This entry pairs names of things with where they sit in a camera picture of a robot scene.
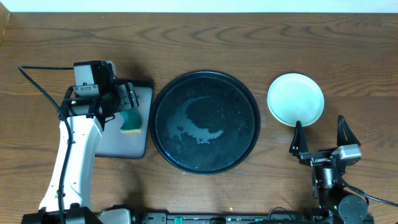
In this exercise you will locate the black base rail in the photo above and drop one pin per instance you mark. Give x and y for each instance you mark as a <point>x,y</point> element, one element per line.
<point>217,218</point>

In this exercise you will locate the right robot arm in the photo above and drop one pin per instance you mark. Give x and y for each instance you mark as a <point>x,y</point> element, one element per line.
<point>336,203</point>

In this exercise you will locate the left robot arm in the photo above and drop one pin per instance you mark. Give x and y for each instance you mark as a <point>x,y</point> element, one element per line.
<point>68,199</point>

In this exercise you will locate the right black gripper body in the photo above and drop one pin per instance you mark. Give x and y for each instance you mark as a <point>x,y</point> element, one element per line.
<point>322,158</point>

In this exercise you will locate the green yellow sponge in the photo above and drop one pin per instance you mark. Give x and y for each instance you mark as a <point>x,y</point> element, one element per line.
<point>132,121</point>

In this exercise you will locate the light blue plate front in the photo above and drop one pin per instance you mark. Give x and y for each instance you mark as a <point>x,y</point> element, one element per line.
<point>295,97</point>

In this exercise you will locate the black rectangular sponge tray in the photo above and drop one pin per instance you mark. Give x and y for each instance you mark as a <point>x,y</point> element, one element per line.
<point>115,144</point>

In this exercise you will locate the round black serving tray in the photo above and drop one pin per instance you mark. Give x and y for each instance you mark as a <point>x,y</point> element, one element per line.
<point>205,122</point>

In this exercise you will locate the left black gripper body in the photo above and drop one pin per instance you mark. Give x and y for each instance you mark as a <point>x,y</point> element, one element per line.
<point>120,101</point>

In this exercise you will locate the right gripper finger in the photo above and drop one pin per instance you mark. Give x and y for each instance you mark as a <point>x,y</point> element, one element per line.
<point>344,135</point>
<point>299,143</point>

